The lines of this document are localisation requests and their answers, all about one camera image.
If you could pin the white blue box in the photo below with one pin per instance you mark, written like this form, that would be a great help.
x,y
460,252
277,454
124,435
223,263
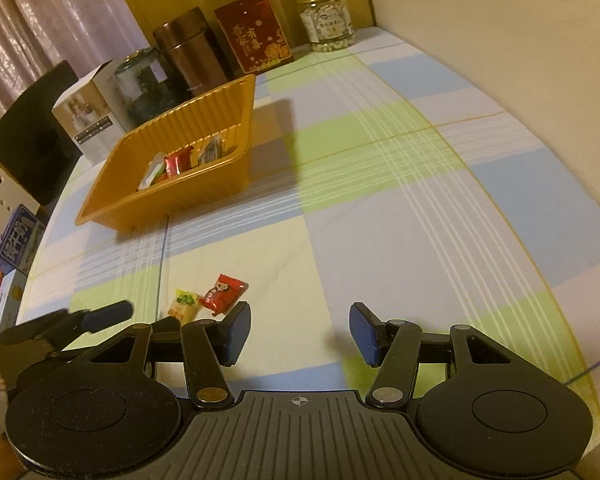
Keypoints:
x,y
11,292

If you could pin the white product box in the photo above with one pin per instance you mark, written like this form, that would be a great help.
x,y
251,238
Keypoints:
x,y
93,114

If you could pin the seaweed snack clear packet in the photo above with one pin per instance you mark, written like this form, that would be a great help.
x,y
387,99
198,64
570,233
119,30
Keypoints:
x,y
212,151

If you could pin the plaid tablecloth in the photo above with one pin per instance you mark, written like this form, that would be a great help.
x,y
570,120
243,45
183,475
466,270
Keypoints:
x,y
377,175

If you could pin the cashew nut plastic jar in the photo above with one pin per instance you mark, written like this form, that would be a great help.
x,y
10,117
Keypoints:
x,y
327,23

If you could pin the small red candy packet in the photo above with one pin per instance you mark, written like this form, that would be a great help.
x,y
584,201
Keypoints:
x,y
222,296

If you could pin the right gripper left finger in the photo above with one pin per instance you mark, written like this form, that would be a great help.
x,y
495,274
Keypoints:
x,y
208,346

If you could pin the orange plastic tray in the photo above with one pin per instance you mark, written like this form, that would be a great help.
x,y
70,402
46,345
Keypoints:
x,y
194,154

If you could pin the silver foil packet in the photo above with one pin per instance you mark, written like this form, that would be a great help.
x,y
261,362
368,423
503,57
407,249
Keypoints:
x,y
155,169

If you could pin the brown metal canister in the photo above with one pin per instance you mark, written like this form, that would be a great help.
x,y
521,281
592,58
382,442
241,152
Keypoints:
x,y
191,47

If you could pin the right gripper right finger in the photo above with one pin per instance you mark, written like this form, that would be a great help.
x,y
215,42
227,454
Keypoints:
x,y
392,347

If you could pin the red greeting box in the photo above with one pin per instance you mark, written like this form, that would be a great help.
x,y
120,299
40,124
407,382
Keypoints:
x,y
254,34

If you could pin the white wooden rack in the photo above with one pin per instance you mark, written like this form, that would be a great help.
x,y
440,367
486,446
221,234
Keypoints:
x,y
12,195

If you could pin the red pillow snack packet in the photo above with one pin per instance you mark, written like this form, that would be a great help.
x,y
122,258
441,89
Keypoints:
x,y
179,161

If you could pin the yellow candy packet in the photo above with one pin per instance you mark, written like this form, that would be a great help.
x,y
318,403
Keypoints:
x,y
185,306

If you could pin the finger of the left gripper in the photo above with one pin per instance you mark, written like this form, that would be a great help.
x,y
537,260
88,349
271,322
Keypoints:
x,y
100,315

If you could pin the blue milk carton box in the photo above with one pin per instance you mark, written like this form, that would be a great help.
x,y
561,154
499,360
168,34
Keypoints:
x,y
20,241

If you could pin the green glass jar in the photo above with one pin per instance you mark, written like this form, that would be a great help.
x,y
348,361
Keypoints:
x,y
148,85

